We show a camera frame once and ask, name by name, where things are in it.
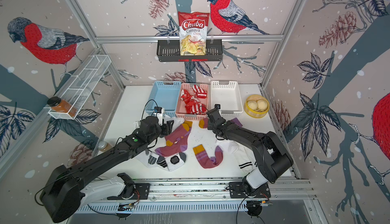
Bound red Chuba cassava chips bag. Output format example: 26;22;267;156
178;12;210;55

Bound red snowflake sock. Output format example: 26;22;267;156
180;89;193;104

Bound clear acrylic wall shelf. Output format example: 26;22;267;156
48;54;111;120

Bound pink plastic basket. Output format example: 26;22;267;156
175;83;210;120

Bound red santa pattern sock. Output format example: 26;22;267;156
185;99;207;115

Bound purple yellow sock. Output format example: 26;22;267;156
155;120;193;158
193;145;223;169
199;117;243;129

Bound purple yellow sock bottom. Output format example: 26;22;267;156
193;145;223;169

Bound orange spice jar black lid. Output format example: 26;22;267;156
47;97;77;117

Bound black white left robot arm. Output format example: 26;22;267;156
39;116;174;223

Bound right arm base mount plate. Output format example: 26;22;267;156
225;182;271;199

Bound blue plastic basket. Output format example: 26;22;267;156
145;80;181;117

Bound purple yellow sock left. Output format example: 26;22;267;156
155;120;193;158

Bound yellow bowl with buns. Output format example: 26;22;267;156
244;95;270;118

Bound white black-striped sock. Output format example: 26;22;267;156
134;117;184;131
216;140;258;175

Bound white grey patterned sock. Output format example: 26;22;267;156
136;150;186;172

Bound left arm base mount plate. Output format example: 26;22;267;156
107;183;150;201

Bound white black-striped sock top left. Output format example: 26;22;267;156
134;117;184;131

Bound glass jar amber contents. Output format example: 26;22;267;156
97;140;112;152

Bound black wall-mounted wire basket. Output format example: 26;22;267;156
156;39;223;62

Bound white plastic basket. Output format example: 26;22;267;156
210;80;243;120

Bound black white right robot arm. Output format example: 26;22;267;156
206;107;294;190

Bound white black-striped sock right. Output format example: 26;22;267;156
216;140;258;175

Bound red white striped sock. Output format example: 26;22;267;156
192;84;207;99

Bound purple yellow sock top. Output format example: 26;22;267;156
199;117;243;129

